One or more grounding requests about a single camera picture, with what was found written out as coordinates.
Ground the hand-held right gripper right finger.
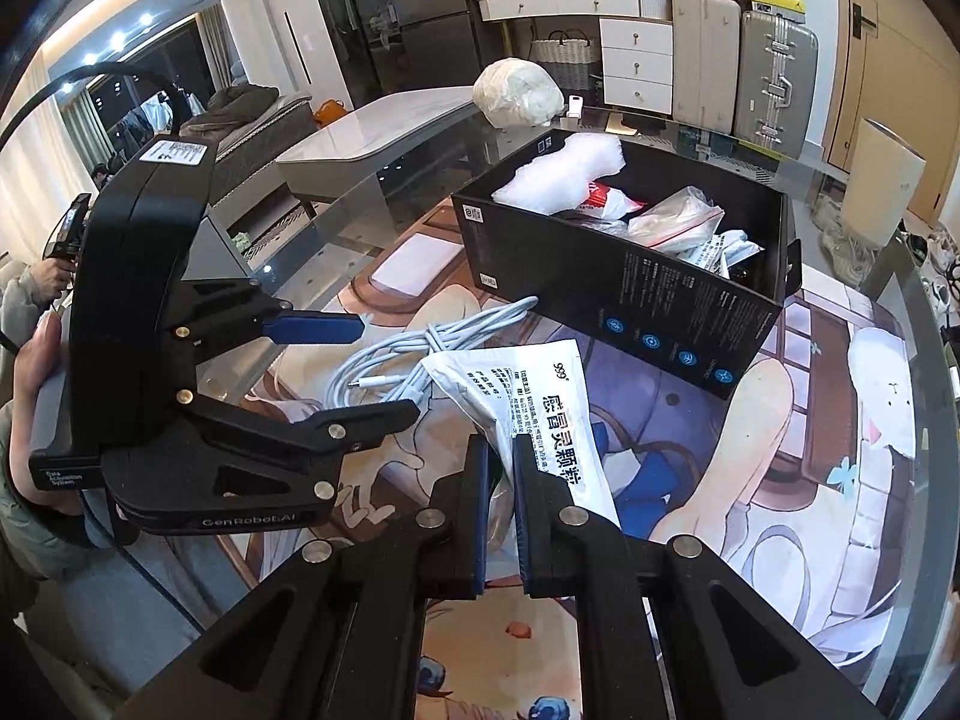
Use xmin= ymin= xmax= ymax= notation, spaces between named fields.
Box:
xmin=513 ymin=433 xmax=886 ymax=720

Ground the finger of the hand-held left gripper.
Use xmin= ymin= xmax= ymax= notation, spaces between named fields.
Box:
xmin=176 ymin=276 xmax=367 ymax=370
xmin=103 ymin=397 xmax=422 ymax=505

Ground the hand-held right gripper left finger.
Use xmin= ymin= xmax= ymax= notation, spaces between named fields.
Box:
xmin=112 ymin=431 xmax=494 ymax=720

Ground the white charging cable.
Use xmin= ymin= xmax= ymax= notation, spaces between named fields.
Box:
xmin=322 ymin=296 xmax=541 ymax=428

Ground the black cardboard box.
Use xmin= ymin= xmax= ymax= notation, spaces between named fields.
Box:
xmin=452 ymin=127 xmax=802 ymax=400

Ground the clear zip bag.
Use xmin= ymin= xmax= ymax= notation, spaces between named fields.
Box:
xmin=630 ymin=187 xmax=725 ymax=252

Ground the person's left forearm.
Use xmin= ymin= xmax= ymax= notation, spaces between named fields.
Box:
xmin=0 ymin=397 xmax=98 ymax=578

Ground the person's left hand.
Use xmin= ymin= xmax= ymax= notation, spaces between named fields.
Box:
xmin=7 ymin=311 xmax=76 ymax=509

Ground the white marble table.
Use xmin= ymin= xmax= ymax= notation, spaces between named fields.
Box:
xmin=276 ymin=86 xmax=496 ymax=203

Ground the dark jacket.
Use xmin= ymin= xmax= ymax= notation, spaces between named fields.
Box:
xmin=184 ymin=82 xmax=282 ymax=140

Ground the white stuffing piece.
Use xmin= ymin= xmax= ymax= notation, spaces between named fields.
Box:
xmin=491 ymin=133 xmax=627 ymax=215

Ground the printed table mat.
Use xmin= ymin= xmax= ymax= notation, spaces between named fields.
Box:
xmin=247 ymin=225 xmax=920 ymax=720

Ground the white plastic bag bundle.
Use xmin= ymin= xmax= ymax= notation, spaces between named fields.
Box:
xmin=472 ymin=58 xmax=565 ymax=128

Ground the grey refrigerator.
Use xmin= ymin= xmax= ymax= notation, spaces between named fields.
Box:
xmin=307 ymin=0 xmax=481 ymax=98

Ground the woven basket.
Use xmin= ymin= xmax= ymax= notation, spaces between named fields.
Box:
xmin=531 ymin=30 xmax=603 ymax=87

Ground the white drawer cabinet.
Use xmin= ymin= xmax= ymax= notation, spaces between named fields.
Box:
xmin=478 ymin=0 xmax=676 ymax=117

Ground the beige suitcase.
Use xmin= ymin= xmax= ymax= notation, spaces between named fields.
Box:
xmin=671 ymin=0 xmax=740 ymax=128

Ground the group of shoes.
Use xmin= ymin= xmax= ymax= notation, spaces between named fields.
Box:
xmin=814 ymin=195 xmax=960 ymax=331

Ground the silver suitcase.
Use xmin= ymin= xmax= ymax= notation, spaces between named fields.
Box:
xmin=733 ymin=11 xmax=820 ymax=143

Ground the wooden door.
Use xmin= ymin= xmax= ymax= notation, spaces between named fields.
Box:
xmin=825 ymin=0 xmax=960 ymax=226

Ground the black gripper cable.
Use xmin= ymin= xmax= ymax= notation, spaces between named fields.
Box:
xmin=0 ymin=69 xmax=190 ymax=155

